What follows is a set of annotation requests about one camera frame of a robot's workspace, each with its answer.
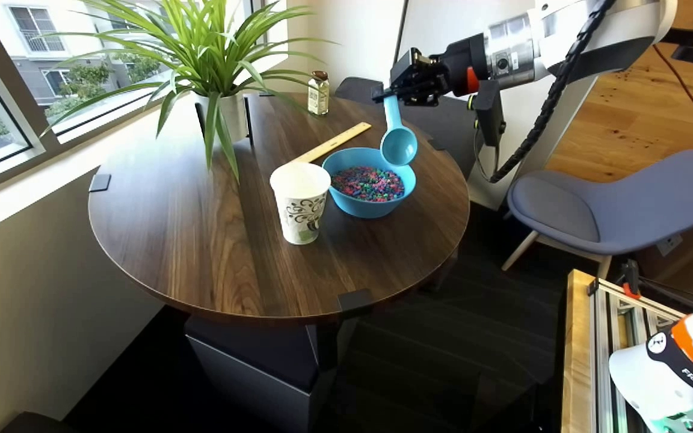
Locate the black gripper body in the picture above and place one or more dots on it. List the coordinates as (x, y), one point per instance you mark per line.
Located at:
(460, 69)

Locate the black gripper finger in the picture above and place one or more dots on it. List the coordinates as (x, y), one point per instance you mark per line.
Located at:
(413, 69)
(419, 93)

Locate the blue plastic scoop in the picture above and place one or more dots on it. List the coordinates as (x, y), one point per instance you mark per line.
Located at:
(399, 146)

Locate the blue plastic bowl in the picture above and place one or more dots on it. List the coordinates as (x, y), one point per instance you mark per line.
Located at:
(371, 207)

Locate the white and orange robot base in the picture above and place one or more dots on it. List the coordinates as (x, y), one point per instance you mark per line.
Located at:
(685, 368)

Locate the white patterned paper cup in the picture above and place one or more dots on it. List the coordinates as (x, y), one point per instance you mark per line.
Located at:
(301, 207)

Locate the glass jar with dark lid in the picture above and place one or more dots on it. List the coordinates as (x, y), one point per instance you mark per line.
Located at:
(318, 97)

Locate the long wooden ruler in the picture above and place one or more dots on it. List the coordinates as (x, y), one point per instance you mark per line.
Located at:
(336, 142)

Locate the colourful beads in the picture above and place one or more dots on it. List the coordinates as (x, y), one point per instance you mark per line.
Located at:
(370, 184)

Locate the white plant pot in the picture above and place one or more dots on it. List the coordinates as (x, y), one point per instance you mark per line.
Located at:
(233, 118)

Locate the grey-blue padded chair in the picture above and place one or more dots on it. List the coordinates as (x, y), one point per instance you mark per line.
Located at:
(627, 201)

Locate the green spiky plant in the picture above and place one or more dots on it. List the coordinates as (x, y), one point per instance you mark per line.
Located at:
(193, 39)

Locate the round dark wooden table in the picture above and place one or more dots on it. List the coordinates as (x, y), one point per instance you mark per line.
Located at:
(217, 256)

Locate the black table edge clamp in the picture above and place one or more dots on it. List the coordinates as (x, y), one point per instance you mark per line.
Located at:
(99, 182)

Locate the white building outside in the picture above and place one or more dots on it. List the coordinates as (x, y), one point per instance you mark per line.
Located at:
(26, 39)

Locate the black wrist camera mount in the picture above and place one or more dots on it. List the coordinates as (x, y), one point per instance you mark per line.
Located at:
(490, 112)

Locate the wood and aluminium frame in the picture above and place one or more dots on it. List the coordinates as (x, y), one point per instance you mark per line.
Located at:
(588, 353)

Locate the grey table pedestal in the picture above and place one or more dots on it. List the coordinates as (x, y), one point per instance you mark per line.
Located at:
(258, 362)

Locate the window frame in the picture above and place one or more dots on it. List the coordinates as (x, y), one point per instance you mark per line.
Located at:
(10, 135)

